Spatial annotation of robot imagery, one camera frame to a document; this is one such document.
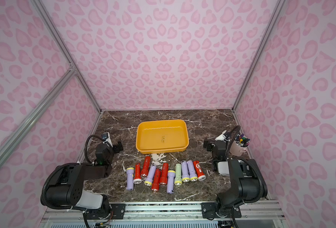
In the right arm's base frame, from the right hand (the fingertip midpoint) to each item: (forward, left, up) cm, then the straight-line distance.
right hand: (214, 137), depth 93 cm
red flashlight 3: (-24, +32, -3) cm, 40 cm away
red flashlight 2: (-28, +37, -4) cm, 46 cm away
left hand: (-3, +65, +3) cm, 66 cm away
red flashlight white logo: (-24, +11, -4) cm, 26 cm away
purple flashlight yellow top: (-30, +28, -5) cm, 42 cm away
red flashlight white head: (-27, +47, -4) cm, 54 cm away
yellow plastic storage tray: (+4, +35, -6) cm, 35 cm away
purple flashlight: (-25, +52, -4) cm, 58 cm away
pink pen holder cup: (-10, -12, +1) cm, 15 cm away
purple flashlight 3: (-19, +16, -6) cm, 26 cm away
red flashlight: (-18, +43, -4) cm, 47 cm away
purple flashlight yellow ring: (-27, +41, -5) cm, 49 cm away
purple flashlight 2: (-23, +20, -5) cm, 31 cm away
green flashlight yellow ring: (-27, +24, -4) cm, 36 cm away
